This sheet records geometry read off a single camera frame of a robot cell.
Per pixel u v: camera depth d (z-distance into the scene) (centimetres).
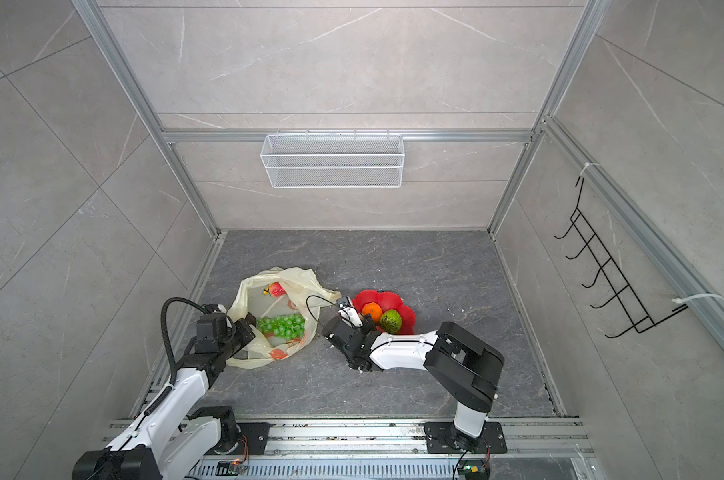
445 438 73
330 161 101
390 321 88
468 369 43
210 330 65
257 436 73
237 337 70
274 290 98
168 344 59
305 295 93
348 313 77
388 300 95
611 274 67
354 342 67
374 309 93
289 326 89
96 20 69
